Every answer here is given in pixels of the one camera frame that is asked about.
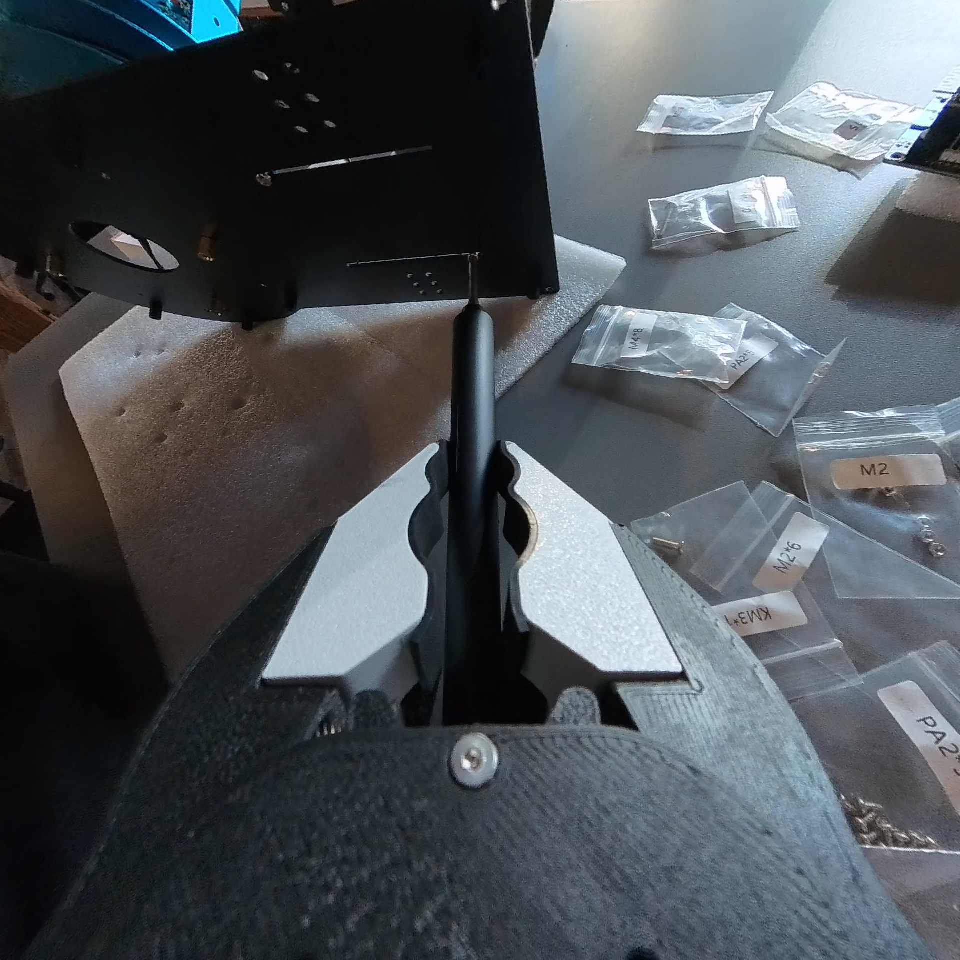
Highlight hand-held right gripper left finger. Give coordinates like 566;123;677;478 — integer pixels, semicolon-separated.
262;442;451;725

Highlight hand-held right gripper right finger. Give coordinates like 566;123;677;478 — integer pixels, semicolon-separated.
495;441;685;699

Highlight black screwdriver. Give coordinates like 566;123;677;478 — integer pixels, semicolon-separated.
438;258;500;727

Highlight blue hobby robot arm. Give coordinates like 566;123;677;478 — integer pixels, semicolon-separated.
0;0;564;331

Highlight dark grey desk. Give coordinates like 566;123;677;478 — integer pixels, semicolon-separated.
0;0;960;960

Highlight white foam sheet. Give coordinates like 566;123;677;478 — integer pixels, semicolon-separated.
58;232;628;661

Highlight scattered clear screw bags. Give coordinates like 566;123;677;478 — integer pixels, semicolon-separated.
570;81;960;852

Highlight white foam block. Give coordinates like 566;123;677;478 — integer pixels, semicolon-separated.
825;168;960;290

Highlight black control circuit board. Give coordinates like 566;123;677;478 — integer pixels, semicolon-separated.
881;86;960;177

